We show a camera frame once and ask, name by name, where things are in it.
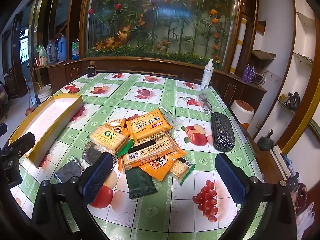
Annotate yellow-taped white cardboard tray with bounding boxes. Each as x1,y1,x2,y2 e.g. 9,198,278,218
9,94,84,168

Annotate grey thermos flask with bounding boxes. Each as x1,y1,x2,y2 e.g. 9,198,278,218
46,40,58,63

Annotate clear plastic bag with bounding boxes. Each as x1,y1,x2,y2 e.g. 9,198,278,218
159,105,185,131

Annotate dark green snack packet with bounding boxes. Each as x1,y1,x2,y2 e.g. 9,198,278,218
125,167,158,200

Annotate white spray bottle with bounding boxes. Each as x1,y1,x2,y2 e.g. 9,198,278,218
200,58,214,90

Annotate eyeglasses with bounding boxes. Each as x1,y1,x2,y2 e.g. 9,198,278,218
197,92,213,115

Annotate artificial flower display case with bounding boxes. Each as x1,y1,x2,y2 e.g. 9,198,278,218
84,0,241,71

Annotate large orange cracker packet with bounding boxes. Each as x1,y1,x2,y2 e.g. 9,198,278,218
126,109,173,142

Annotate white plastic bucket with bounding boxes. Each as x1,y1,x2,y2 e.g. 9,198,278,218
37,84,52,103

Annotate white bin with orange lid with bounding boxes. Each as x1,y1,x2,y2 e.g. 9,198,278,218
229,99,255,125

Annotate dark patterned glasses case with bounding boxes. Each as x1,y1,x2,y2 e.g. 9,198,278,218
210,112,236,152

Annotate white rolled poster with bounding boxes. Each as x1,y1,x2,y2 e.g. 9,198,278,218
229,17,248,75

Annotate dark green teapot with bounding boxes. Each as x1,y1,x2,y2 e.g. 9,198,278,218
257,129,276,151

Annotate silver dark snack packet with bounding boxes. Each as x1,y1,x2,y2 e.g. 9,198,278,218
54,156,83,184

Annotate clear cracker packet dark stripe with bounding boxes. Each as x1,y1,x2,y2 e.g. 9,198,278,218
121,130,187,172

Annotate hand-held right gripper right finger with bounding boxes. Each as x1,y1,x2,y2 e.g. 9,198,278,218
214,152,298,240

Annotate blue thermos flask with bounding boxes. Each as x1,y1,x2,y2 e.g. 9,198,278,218
57,36,68,62

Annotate orange snack packet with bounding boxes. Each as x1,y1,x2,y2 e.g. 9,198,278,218
104,118,130,137

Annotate small orange packet with figure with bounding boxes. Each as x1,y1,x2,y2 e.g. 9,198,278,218
139,155,185,181

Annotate dark shoes on shelf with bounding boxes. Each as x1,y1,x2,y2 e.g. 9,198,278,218
287,92,301,109

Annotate small cracker packet green edge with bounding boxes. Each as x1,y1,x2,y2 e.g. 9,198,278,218
168,158,197,186

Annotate small dark jar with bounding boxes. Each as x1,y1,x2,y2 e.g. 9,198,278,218
86,61,97,77

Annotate green checkered fruit tablecloth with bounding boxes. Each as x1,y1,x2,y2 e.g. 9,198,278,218
10,72,253,240

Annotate clear cracker packet green ends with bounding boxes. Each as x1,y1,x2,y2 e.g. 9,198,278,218
87,126,134,158

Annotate purple bottles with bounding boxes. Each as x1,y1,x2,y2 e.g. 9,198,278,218
243,64,256,83

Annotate red broom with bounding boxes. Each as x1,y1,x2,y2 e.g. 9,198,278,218
24,62,38,116

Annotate dark seaweed packet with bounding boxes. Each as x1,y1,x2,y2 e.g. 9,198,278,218
83,142,106,166

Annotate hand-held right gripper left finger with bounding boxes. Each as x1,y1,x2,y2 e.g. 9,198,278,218
30,152,114,240

